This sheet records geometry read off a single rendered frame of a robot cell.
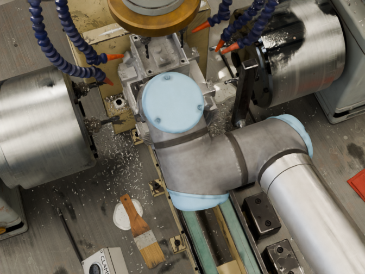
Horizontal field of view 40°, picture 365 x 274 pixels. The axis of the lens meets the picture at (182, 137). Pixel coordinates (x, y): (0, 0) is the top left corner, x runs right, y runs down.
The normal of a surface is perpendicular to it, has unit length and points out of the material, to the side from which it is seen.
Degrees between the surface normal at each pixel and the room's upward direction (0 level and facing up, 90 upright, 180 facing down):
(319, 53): 47
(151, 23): 0
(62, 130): 39
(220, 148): 12
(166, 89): 26
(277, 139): 20
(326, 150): 0
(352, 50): 90
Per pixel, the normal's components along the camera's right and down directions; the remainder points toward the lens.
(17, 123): 0.11, -0.10
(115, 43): 0.35, 0.85
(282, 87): 0.32, 0.64
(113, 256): 0.72, -0.51
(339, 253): -0.39, -0.57
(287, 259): 0.00, -0.43
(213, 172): 0.18, 0.11
